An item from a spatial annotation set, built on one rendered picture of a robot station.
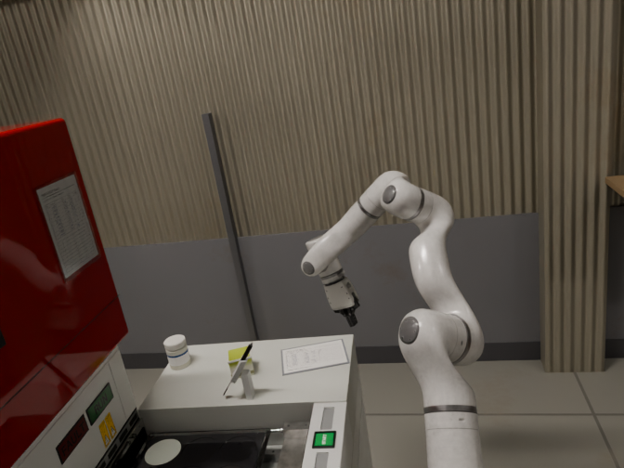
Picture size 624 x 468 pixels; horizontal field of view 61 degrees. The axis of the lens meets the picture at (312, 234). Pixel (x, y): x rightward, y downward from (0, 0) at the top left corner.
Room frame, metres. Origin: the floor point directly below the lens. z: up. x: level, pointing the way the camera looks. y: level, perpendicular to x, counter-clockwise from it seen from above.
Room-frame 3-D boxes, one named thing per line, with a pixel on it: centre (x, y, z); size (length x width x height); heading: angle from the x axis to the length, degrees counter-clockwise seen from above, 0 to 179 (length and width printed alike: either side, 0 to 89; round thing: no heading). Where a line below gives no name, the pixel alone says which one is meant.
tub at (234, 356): (1.45, 0.29, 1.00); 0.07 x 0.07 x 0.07; 8
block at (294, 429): (1.22, 0.13, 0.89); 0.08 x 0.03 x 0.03; 80
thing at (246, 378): (1.31, 0.27, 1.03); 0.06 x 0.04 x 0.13; 80
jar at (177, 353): (1.55, 0.50, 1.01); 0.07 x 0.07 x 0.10
